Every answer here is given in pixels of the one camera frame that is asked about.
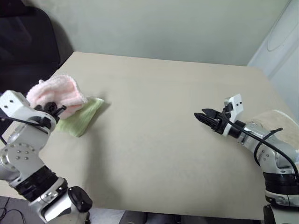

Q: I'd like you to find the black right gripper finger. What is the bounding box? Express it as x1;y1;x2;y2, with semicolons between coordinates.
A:
201;108;221;119
193;112;220;132

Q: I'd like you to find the green folded towel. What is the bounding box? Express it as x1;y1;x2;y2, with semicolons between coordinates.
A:
56;97;105;138

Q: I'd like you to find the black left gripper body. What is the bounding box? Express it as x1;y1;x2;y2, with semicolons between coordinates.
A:
34;101;67;118

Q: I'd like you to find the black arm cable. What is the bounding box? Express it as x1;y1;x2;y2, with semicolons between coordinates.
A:
221;111;299;183
0;114;51;146

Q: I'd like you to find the black chair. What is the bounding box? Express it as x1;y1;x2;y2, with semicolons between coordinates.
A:
0;0;76;94

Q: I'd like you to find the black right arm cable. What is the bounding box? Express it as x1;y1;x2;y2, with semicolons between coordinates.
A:
221;111;299;183

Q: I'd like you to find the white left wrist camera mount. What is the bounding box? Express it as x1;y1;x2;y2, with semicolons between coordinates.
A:
0;90;36;122

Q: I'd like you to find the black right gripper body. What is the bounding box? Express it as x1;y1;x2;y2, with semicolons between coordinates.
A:
211;110;231;136

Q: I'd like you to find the white panel with oval mark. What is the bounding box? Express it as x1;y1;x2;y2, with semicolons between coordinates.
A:
247;0;299;94

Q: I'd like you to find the beige towel with dark print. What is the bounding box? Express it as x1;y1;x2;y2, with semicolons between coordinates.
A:
250;110;299;150

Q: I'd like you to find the pink towel with white trim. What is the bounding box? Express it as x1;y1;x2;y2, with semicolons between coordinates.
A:
26;73;89;120

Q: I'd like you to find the thin black floor cable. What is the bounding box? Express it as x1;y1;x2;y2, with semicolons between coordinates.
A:
0;197;24;224

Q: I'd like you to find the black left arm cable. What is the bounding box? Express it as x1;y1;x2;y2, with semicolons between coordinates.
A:
0;114;51;146

